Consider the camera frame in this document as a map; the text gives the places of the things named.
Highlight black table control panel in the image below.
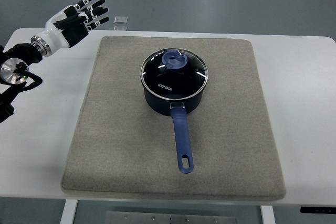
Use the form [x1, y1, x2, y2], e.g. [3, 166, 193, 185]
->
[300, 206, 336, 215]

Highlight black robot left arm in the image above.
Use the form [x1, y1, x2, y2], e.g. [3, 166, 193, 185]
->
[1, 43, 43, 122]

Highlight white table leg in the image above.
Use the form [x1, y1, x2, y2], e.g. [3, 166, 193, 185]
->
[260, 206, 276, 224]
[60, 199, 78, 224]

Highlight grey metal base plate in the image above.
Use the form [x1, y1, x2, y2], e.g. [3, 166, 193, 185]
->
[104, 211, 237, 224]

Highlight dark blue saucepan blue handle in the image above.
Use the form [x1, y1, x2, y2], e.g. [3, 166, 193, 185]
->
[140, 47, 209, 174]

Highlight white left table leg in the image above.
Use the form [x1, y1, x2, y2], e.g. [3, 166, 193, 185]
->
[60, 199, 78, 224]

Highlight lower metal floor plate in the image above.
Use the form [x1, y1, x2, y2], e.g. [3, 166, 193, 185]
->
[113, 26, 128, 31]

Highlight glass pot lid blue knob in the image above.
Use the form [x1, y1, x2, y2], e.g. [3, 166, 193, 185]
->
[141, 48, 208, 100]

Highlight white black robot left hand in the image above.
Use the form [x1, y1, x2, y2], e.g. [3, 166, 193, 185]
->
[31, 0, 109, 57]

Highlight white right table leg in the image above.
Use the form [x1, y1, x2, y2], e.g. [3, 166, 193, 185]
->
[260, 206, 276, 224]

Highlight beige fabric mat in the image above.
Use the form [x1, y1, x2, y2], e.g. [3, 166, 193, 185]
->
[61, 36, 286, 201]

